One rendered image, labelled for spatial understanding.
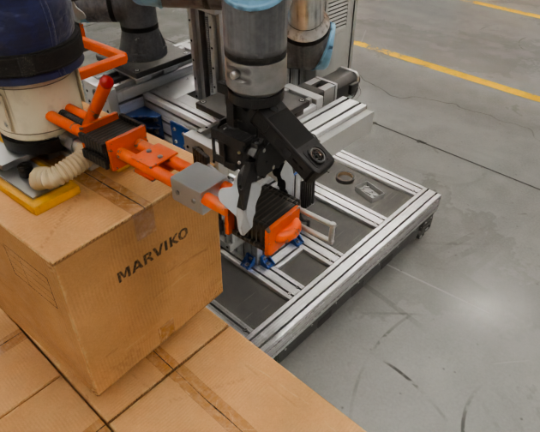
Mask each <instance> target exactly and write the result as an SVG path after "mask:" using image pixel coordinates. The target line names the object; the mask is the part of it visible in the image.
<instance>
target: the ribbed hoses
mask: <svg viewBox="0 0 540 432"><path fill-rule="evenodd" d="M80 142H81V141H80ZM80 142H78V143H77V144H76V145H78V144H79V143H80ZM82 148H83V146H82V143H81V144H79V145H78V146H75V151H74V152H73V153H72V154H70V155H69V156H67V157H66V159H63V160H62V161H59V162H58V164H55V166H51V167H47V166H38V167H36V168H33V170H32V171H31V172H30V174H29V178H28V179H29V180H28V181H29V184H30V187H31V188H32V189H35V190H38V191H40V190H44V189H53V188H59V186H60V185H64V184H65V183H69V180H73V178H74V177H77V175H80V174H82V172H84V171H86V170H87V169H88V168H90V167H91V166H92V165H93V164H94V162H92V161H90V160H89V159H86V158H84V156H83V152H82Z"/></svg>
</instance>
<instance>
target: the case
mask: <svg viewBox="0 0 540 432"><path fill-rule="evenodd" d="M134 169H136V168H134V167H133V166H130V167H128V168H126V169H124V170H122V171H120V172H117V171H112V170H111V168H110V169H109V170H106V169H104V168H102V167H101V166H100V167H98V168H96V169H94V170H92V171H90V170H86V171H84V172H82V174H80V175H77V177H74V178H73V180H70V181H72V182H73V183H76V184H77V185H78V186H79V187H80V191H81V192H80V194H78V195H75V196H73V197H71V198H69V199H68V200H66V201H64V202H62V203H60V204H58V205H56V206H54V207H53V208H51V209H49V210H47V211H45V212H43V213H42V214H40V215H34V214H33V213H31V212H30V211H28V210H27V209H26V208H24V207H23V206H22V205H21V204H19V203H18V202H16V201H14V200H13V199H12V198H10V197H9V196H7V195H6V194H4V192H2V191H1V190H0V309H2V310H3V311H4V312H5V313H6V314H7V315H8V316H9V317H10V318H12V319H13V320H14V321H15V322H16V323H17V324H18V325H19V326H20V327H22V328H23V329H24V330H25V331H26V332H27V333H28V334H29V335H31V336H32V337H33V338H34V339H35V340H36V341H37V342H38V343H39V344H41V345H42V346H43V347H44V348H45V349H46V350H47V351H48V352H50V354H52V356H54V358H56V360H58V361H59V362H60V363H61V364H62V365H63V366H64V367H65V368H66V369H68V370H69V371H70V372H71V373H72V374H73V375H74V376H75V377H76V378H78V379H79V380H80V381H81V382H82V383H83V384H84V385H85V386H86V387H88V388H89V389H90V390H91V391H92V392H93V393H94V394H95V395H97V396H100V395H101V394H102V393H103V392H104V391H105V390H107V389H108V388H109V387H110V386H112V385H113V384H114V383H115V382H116V381H118V380H119V379H120V378H121V377H123V376H124V375H125V374H126V373H127V372H129V371H130V370H131V369H132V368H134V366H136V364H138V363H139V362H140V361H141V360H142V359H143V358H145V357H146V356H147V355H148V354H150V353H151V352H152V351H153V350H155V349H156V348H157V347H158V346H159V345H161V344H162V343H163V342H164V341H165V340H167V339H168V338H169V337H170V336H172V334H174V332H176V331H177V330H178V329H179V328H180V327H182V326H183V325H184V324H185V323H186V322H188V321H189V320H190V319H191V318H192V317H194V316H195V315H196V314H197V313H199V312H200V311H201V310H202V309H204V308H205V307H206V306H207V305H208V304H209V303H210V302H212V300H214V299H215V298H216V297H217V296H218V295H220V294H221V293H222V292H223V283H222V268H221V254H220V240H219V213H217V212H215V211H214V210H210V211H209V212H207V213H205V214H204V215H201V214H199V213H198V212H196V211H194V210H192V209H190V208H189V207H186V206H184V205H183V204H182V203H180V202H178V201H175V200H174V199H173V197H172V190H171V187H170V186H168V185H166V184H164V183H162V182H160V181H159V180H155V181H154V182H151V181H150V180H148V179H146V178H144V177H143V176H141V175H139V174H137V173H135V172H134Z"/></svg>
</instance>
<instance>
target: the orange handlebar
mask: <svg viewBox="0 0 540 432"><path fill-rule="evenodd" d="M82 41H83V44H84V48H86V49H88V50H90V51H94V52H97V53H98V54H101V55H103V56H106V57H108V58H106V59H104V60H101V61H98V62H96V63H92V64H89V65H87V66H84V67H81V68H79V72H80V77H81V80H84V79H86V78H88V77H91V76H94V75H97V74H100V73H102V72H105V71H107V70H109V69H114V68H116V67H118V66H121V65H124V64H126V63H127V61H128V55H127V53H126V52H124V51H120V50H118V49H116V48H113V47H111V46H108V45H105V44H102V43H100V42H98V41H95V40H93V39H89V38H87V37H84V36H82ZM65 110H66V111H68V112H70V113H72V114H74V115H76V116H78V117H80V118H82V119H84V118H85V116H86V114H87V112H86V111H84V110H82V109H81V108H79V107H77V106H75V105H72V104H67V105H66V106H65ZM45 118H46V120H48V121H49V122H51V123H54V124H56V125H57V126H58V127H60V128H62V129H65V130H67V131H68V132H70V133H71V134H73V135H76V136H78V133H79V132H80V131H79V127H81V125H80V124H78V123H75V122H73V121H71V120H69V119H68V118H66V117H64V116H62V115H60V114H58V113H56V112H54V111H48V112H47V113H46V115H45ZM78 137H79V136H78ZM134 148H135V149H136V150H138V151H140V153H138V154H135V153H132V152H130V150H128V149H126V148H124V147H120V148H118V150H117V151H116V157H117V158H118V159H120V160H122V161H123V162H125V163H127V164H129V165H131V166H133V167H134V168H136V169H134V172H135V173H137V174H139V175H141V176H143V177H144V178H146V179H148V180H150V181H151V182H154V181H155V180H159V181H160V182H162V183H164V184H166V185H168V186H170V187H171V176H173V175H175V174H173V173H171V171H173V170H176V171H181V170H183V169H185V168H187V167H188V166H190V165H192V164H191V163H190V162H188V161H186V160H184V159H181V158H179V157H178V156H176V155H177V154H178V152H176V151H174V150H172V149H170V148H168V147H166V146H164V145H162V144H160V143H157V144H155V145H154V144H152V143H150V142H148V141H144V140H142V139H141V138H139V139H137V140H136V141H135V143H134ZM232 185H233V184H232V183H229V182H227V181H224V182H222V184H221V185H220V187H219V190H220V189H222V188H230V187H232ZM201 203H202V204H203V205H204V206H206V207H209V208H211V209H212V210H214V211H215V212H217V213H220V214H222V215H223V216H225V210H224V208H225V206H224V205H223V204H222V203H221V202H220V200H219V198H218V196H216V195H213V194H211V193H209V192H207V193H206V194H204V196H203V197H202V199H201ZM301 230H302V224H301V222H300V220H299V218H294V220H292V222H290V224H288V226H286V227H285V228H283V229H281V230H280V231H279V232H278V234H277V235H276V238H275V242H276V243H288V242H290V241H291V240H293V239H295V238H296V237H297V236H298V235H299V234H300V232H301Z"/></svg>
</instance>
